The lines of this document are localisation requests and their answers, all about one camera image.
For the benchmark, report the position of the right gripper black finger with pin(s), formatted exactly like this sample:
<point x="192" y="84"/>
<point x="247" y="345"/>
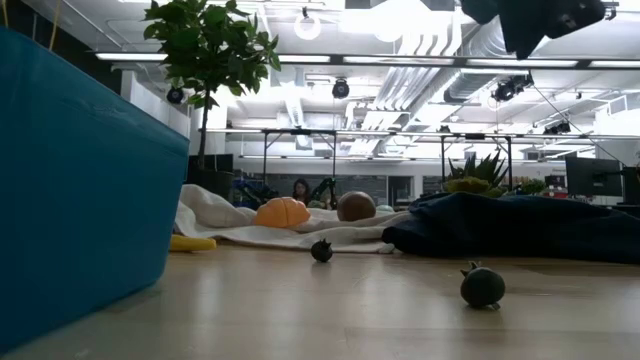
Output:
<point x="480" y="10"/>

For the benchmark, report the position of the brown round toy kiwi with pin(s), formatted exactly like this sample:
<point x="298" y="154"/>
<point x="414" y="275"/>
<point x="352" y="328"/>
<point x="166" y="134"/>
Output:
<point x="356" y="206"/>

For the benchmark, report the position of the orange segmented toy fruit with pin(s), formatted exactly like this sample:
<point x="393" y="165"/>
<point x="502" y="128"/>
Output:
<point x="282" y="212"/>

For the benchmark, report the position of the teal plastic tupperware container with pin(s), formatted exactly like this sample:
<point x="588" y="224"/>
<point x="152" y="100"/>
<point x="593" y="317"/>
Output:
<point x="75" y="200"/>

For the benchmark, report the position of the overhead light bar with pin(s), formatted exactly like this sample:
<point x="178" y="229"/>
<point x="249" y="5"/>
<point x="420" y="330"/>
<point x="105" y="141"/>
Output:
<point x="400" y="60"/>

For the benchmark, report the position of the small potted succulent plant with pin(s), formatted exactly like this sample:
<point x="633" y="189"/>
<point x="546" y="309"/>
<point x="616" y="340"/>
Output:
<point x="480" y="172"/>

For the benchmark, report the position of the black computer monitor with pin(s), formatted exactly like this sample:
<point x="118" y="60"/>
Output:
<point x="592" y="175"/>

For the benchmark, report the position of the dark navy cloth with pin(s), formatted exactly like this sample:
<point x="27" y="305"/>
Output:
<point x="500" y="230"/>

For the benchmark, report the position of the person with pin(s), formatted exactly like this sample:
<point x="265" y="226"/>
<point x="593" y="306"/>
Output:
<point x="300" y="190"/>

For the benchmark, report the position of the tall leafy potted plant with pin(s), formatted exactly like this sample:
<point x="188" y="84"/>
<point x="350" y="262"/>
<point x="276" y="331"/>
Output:
<point x="210" y="45"/>

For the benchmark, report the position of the white checked cloth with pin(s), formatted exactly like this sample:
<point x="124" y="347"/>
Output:
<point x="225" y="220"/>

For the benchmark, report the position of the black ceiling-hung camera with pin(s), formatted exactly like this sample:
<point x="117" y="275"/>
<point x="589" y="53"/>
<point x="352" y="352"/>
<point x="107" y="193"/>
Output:
<point x="340" y="89"/>
<point x="510" y="89"/>
<point x="174" y="95"/>

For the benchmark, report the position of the black background station frame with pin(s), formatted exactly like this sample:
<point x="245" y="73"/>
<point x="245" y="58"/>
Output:
<point x="475" y="136"/>
<point x="300" y="132"/>

